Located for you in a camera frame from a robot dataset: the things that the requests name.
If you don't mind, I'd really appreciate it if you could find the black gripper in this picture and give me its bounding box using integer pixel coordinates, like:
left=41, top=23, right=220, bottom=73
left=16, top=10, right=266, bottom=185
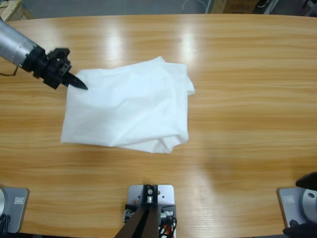
left=23, top=47, right=89, bottom=91

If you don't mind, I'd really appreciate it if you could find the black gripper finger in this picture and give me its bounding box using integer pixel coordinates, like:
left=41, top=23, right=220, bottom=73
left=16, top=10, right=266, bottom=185
left=282, top=219, right=317, bottom=238
left=296, top=172, right=317, bottom=191

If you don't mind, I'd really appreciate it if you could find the white t-shirt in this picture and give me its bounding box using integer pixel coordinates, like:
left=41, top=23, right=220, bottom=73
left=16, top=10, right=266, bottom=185
left=60, top=56, right=196, bottom=154

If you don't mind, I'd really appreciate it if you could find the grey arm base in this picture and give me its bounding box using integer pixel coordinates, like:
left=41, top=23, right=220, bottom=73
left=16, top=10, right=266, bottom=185
left=0, top=187, right=30, bottom=234
left=276, top=187, right=317, bottom=234

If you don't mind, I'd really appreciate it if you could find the wooden pallet stack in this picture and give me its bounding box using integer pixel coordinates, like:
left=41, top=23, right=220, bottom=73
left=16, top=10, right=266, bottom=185
left=0, top=0, right=33, bottom=22

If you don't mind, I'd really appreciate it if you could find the brown cardboard box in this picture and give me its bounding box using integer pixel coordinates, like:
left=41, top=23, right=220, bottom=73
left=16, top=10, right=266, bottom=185
left=214, top=0, right=256, bottom=13

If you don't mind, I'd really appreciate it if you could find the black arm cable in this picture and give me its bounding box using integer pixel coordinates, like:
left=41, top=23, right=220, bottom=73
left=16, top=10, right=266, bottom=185
left=0, top=65, right=18, bottom=77

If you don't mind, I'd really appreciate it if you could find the black electronics bracket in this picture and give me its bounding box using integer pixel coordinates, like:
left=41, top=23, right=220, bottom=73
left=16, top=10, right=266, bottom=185
left=123, top=203, right=178, bottom=238

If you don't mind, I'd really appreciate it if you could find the orange cable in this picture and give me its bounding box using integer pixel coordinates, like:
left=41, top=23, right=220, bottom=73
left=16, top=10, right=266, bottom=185
left=158, top=222, right=175, bottom=236

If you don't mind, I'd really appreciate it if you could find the grey camera mount plate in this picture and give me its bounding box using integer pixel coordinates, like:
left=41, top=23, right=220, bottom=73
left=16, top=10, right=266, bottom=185
left=127, top=183, right=174, bottom=206

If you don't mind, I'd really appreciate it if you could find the dark camera post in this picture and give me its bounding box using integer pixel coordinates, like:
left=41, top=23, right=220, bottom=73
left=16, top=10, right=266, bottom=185
left=112, top=183, right=159, bottom=238

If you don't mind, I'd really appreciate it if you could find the white chair frame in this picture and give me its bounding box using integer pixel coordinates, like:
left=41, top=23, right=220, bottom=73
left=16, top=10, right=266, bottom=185
left=257, top=0, right=278, bottom=14

